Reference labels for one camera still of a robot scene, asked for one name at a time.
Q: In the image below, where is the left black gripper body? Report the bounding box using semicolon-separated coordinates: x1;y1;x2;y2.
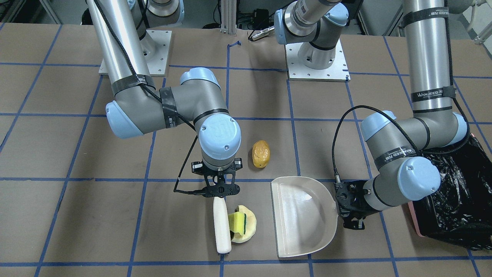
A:
334;180;376;230

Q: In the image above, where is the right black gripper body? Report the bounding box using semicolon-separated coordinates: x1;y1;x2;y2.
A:
191;158;243;198

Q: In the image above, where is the yellow green sponge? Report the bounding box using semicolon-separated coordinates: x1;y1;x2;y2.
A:
227;212;247;236

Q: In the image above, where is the white hand brush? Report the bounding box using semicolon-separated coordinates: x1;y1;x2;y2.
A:
213;197;232;254

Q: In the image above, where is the white plastic dustpan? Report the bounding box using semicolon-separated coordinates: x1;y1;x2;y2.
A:
271;176;338;258

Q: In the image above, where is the yellow potato toy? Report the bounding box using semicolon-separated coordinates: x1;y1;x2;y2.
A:
252;140;271;168

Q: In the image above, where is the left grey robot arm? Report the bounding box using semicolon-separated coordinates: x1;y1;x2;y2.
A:
334;0;469;230

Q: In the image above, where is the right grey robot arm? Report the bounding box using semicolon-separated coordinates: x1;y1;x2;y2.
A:
86;0;242;197

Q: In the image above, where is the pink bin with black bag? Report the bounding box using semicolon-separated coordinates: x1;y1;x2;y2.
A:
408;137;492;250

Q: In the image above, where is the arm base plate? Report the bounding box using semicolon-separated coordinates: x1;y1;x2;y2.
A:
97;30;172;78
285;40;351;82

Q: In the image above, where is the aluminium frame post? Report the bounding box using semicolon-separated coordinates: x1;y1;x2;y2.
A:
220;0;237;36

